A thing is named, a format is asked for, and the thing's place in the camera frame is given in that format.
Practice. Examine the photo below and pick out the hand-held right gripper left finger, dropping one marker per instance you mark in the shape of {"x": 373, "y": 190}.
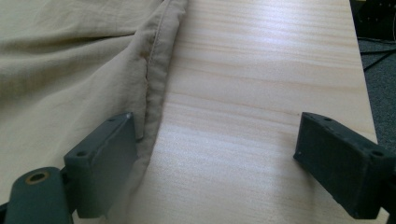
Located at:
{"x": 104, "y": 161}

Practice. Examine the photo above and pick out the khaki pants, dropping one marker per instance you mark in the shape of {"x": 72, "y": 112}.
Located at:
{"x": 71, "y": 71}

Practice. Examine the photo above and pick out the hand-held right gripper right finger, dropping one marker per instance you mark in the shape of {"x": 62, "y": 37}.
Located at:
{"x": 342, "y": 165}

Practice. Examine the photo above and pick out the black stand base yellow stripes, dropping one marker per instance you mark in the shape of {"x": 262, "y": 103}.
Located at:
{"x": 373, "y": 18}

